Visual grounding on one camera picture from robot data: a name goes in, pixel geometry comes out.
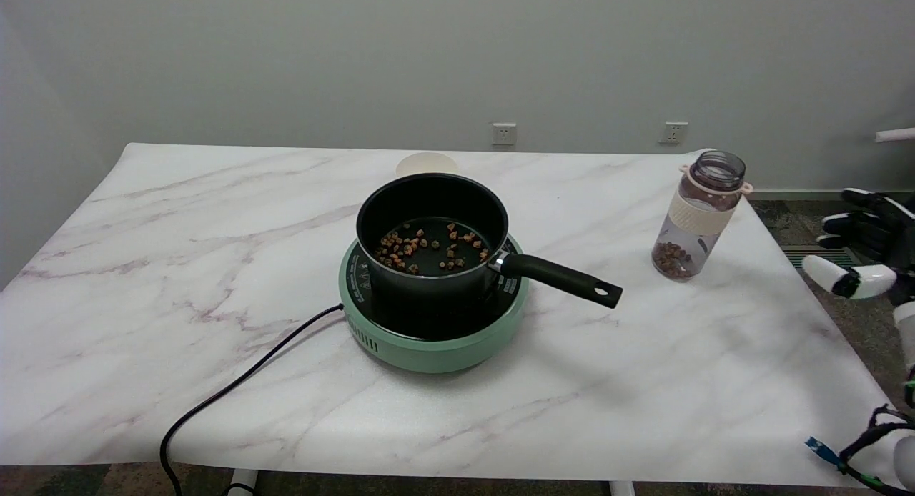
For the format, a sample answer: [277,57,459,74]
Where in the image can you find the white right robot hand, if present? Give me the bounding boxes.
[802,187,915,304]

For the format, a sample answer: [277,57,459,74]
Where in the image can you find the clear bottle with beige sleeve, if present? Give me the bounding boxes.
[651,150,753,282]

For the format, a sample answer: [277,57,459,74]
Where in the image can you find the beige round bottle lid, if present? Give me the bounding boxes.
[395,152,460,179]

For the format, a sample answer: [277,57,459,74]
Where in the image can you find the floor vent grille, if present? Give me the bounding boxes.
[783,246,862,269]

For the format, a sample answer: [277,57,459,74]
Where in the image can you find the green round induction cooker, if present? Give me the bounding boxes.
[338,233,530,374]

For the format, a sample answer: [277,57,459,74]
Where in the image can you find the brown nut pieces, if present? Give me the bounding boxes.
[375,223,491,275]

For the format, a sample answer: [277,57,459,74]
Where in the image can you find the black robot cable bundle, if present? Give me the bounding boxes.
[836,405,915,496]

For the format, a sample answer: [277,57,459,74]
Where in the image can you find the black saucepan with handle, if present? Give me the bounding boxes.
[355,173,623,309]

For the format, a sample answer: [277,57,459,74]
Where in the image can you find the black power cord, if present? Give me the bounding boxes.
[159,303,345,496]

